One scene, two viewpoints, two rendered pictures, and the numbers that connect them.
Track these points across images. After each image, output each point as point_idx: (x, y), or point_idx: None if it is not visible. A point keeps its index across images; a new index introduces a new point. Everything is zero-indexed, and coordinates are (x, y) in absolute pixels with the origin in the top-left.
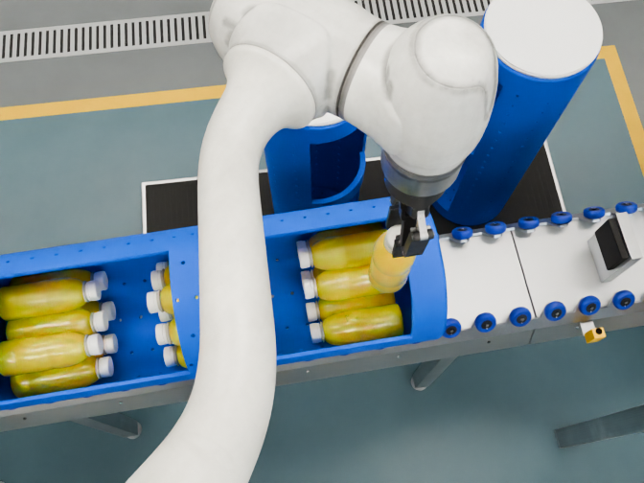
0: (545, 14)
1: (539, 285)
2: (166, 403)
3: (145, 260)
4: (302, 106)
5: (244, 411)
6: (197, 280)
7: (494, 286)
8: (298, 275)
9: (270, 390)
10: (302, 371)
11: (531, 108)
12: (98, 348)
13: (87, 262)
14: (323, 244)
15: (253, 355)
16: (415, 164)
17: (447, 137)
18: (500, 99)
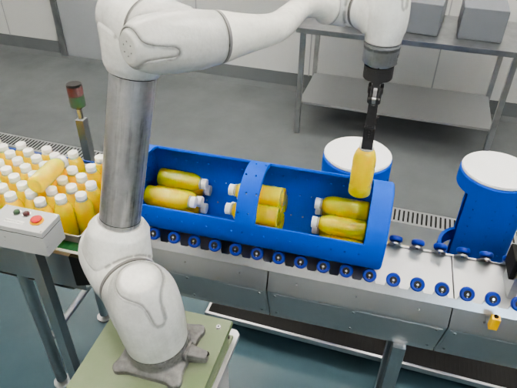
0: (501, 165)
1: (461, 285)
2: (207, 277)
3: None
4: (335, 2)
5: (276, 17)
6: (260, 170)
7: (431, 276)
8: (311, 229)
9: (287, 25)
10: (293, 282)
11: (485, 213)
12: (194, 201)
13: (211, 154)
14: (331, 196)
15: (286, 14)
16: (372, 32)
17: (385, 8)
18: (465, 204)
